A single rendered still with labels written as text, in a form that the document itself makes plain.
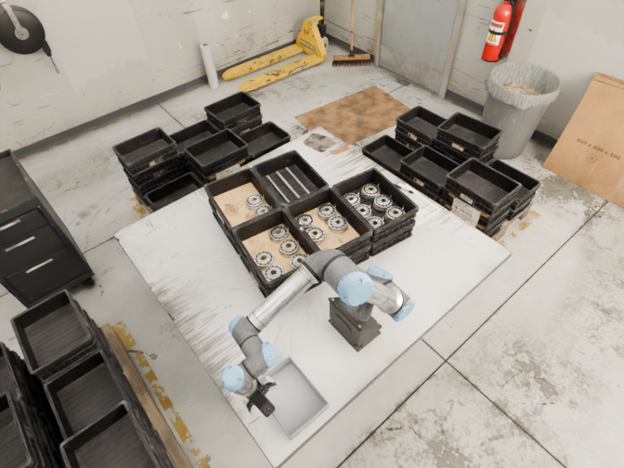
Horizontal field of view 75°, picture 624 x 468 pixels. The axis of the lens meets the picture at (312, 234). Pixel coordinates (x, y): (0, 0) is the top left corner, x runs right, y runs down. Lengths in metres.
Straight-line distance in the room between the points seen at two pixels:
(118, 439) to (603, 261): 3.30
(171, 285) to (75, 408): 0.76
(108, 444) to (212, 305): 0.75
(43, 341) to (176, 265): 0.81
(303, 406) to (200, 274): 0.89
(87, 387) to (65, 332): 0.33
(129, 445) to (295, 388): 0.80
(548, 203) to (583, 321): 1.11
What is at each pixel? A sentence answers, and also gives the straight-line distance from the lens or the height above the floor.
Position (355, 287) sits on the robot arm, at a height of 1.35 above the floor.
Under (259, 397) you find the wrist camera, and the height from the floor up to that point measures 1.01.
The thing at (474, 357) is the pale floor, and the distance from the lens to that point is 2.85.
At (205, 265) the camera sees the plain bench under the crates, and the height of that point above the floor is 0.70.
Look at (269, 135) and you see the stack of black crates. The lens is 3.65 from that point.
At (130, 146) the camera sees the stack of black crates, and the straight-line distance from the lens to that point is 3.59.
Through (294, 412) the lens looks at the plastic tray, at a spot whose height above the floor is 0.70.
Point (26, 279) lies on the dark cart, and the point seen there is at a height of 0.36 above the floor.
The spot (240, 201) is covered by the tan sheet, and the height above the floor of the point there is 0.83.
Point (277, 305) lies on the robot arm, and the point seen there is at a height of 1.24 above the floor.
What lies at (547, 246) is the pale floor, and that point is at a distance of 3.58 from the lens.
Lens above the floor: 2.46
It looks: 49 degrees down
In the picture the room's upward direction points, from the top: 3 degrees counter-clockwise
